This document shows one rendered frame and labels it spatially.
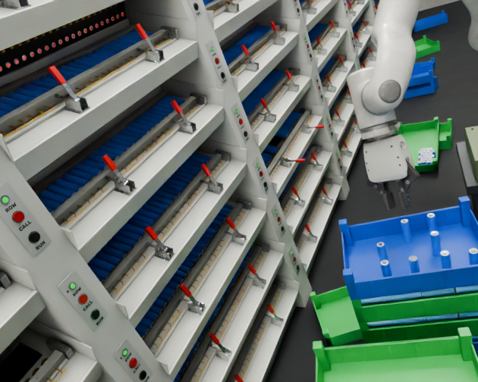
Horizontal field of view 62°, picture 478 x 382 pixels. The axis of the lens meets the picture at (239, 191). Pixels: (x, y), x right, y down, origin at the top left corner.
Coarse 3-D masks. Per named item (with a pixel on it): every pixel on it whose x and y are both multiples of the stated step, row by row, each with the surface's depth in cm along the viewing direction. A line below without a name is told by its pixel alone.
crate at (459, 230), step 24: (408, 216) 98; (456, 216) 96; (360, 240) 104; (384, 240) 101; (456, 240) 93; (360, 264) 97; (408, 264) 92; (432, 264) 90; (456, 264) 87; (360, 288) 87; (384, 288) 86; (408, 288) 85; (432, 288) 84
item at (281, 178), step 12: (300, 108) 182; (312, 108) 181; (312, 120) 179; (312, 132) 171; (300, 144) 164; (288, 156) 157; (300, 156) 161; (288, 168) 151; (276, 180) 145; (288, 180) 152; (276, 192) 139
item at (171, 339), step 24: (240, 192) 133; (216, 216) 128; (240, 216) 131; (264, 216) 132; (216, 240) 119; (240, 240) 121; (192, 264) 113; (216, 264) 115; (240, 264) 120; (168, 288) 107; (192, 288) 109; (216, 288) 109; (168, 312) 100; (192, 312) 103; (144, 336) 96; (168, 336) 97; (192, 336) 98; (168, 360) 93
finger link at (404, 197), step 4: (408, 180) 90; (404, 184) 91; (408, 184) 90; (408, 188) 92; (400, 192) 93; (404, 192) 92; (408, 192) 92; (400, 196) 92; (404, 196) 92; (408, 196) 92; (400, 200) 92; (404, 200) 92; (408, 200) 92; (404, 204) 92; (408, 204) 92; (404, 208) 92
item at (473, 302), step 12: (360, 300) 91; (408, 300) 87; (420, 300) 86; (432, 300) 86; (444, 300) 85; (456, 300) 85; (468, 300) 84; (360, 312) 91; (372, 312) 91; (384, 312) 90; (396, 312) 90; (408, 312) 89; (420, 312) 88; (432, 312) 88; (444, 312) 87; (456, 312) 87
